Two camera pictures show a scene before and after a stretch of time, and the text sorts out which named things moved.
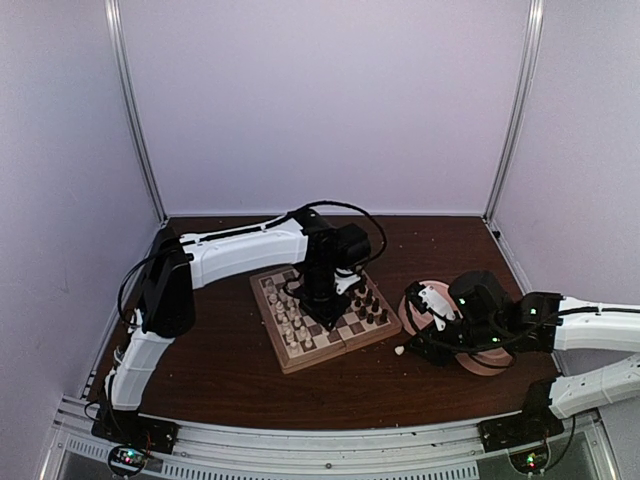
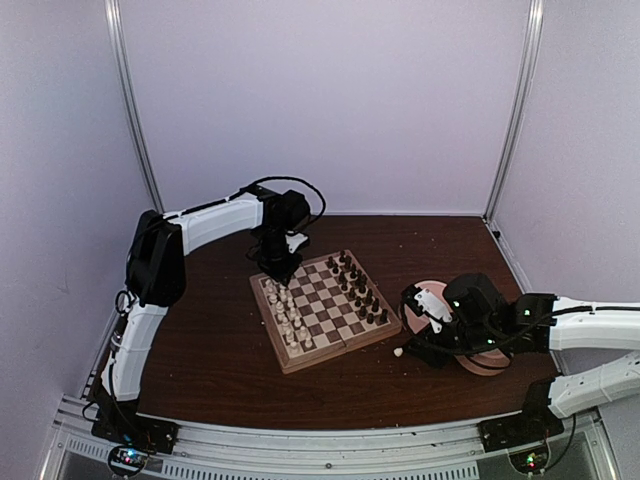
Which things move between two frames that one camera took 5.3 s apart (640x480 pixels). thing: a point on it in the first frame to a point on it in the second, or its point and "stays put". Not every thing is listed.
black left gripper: (325, 315) to (279, 273)
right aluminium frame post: (522, 98) stays put
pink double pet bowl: (414, 316) stays put
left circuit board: (127, 459) stays put
